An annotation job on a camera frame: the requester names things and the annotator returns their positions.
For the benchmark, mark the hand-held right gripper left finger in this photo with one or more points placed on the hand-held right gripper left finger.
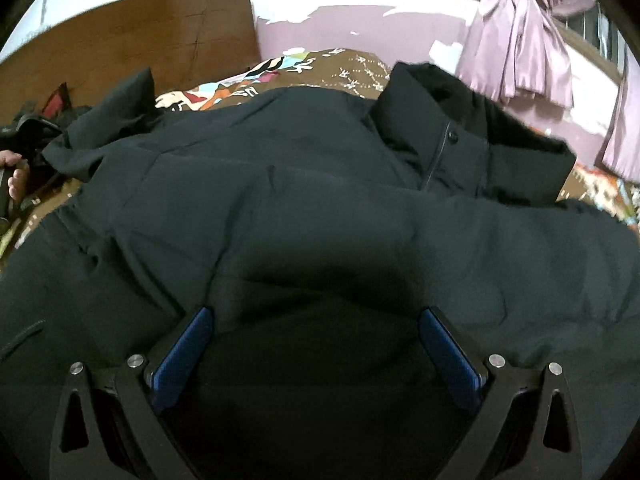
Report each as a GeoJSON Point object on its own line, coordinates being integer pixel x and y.
{"type": "Point", "coordinates": [182, 360]}

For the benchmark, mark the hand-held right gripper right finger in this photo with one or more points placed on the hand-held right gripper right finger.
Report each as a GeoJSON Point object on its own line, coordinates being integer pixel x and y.
{"type": "Point", "coordinates": [450, 360]}

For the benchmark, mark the black padded jacket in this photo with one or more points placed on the black padded jacket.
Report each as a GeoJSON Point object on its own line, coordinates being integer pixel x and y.
{"type": "Point", "coordinates": [300, 210]}

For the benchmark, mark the person's left hand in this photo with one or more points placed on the person's left hand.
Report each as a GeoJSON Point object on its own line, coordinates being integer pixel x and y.
{"type": "Point", "coordinates": [17, 180]}

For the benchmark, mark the wooden headboard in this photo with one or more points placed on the wooden headboard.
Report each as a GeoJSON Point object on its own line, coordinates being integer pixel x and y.
{"type": "Point", "coordinates": [125, 45]}

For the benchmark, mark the brown printed blanket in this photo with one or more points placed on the brown printed blanket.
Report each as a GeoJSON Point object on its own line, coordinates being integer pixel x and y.
{"type": "Point", "coordinates": [320, 72]}

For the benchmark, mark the knotted purple curtain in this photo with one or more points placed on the knotted purple curtain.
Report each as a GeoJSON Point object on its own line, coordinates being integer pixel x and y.
{"type": "Point", "coordinates": [515, 50]}

